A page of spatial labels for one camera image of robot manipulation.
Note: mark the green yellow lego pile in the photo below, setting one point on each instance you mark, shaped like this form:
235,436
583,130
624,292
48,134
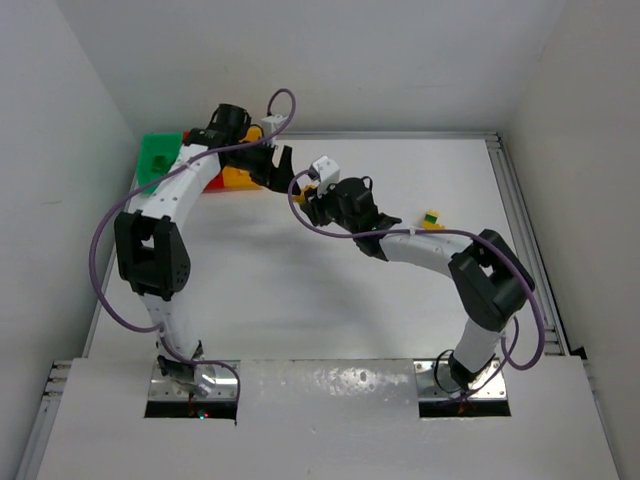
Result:
431,221

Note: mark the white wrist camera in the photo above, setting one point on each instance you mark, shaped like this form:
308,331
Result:
272,123
326,172

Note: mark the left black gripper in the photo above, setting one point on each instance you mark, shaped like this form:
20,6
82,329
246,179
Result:
270,166

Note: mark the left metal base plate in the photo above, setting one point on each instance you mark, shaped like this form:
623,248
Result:
209,383

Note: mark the small yellow lego piece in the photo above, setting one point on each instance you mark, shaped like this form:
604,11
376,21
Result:
305,194

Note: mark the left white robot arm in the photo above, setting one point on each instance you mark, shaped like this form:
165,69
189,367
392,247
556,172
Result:
151,253

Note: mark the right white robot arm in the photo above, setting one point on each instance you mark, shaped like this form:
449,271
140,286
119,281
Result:
491,282

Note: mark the aluminium frame rail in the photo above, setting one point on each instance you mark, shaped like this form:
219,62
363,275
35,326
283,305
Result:
526,244

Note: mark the green plastic bin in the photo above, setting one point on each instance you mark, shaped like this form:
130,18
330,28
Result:
157,153

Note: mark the metal base plate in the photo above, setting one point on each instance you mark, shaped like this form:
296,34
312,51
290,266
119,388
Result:
434,382
209,383

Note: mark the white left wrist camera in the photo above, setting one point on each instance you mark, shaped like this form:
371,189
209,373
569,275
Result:
272,123

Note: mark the yellow plastic bin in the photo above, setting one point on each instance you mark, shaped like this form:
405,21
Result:
234,178

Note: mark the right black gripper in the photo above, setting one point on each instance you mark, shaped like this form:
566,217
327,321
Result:
317,210

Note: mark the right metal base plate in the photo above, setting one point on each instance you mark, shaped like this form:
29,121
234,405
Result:
434,382

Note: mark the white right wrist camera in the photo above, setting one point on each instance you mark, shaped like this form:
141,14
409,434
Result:
326,172

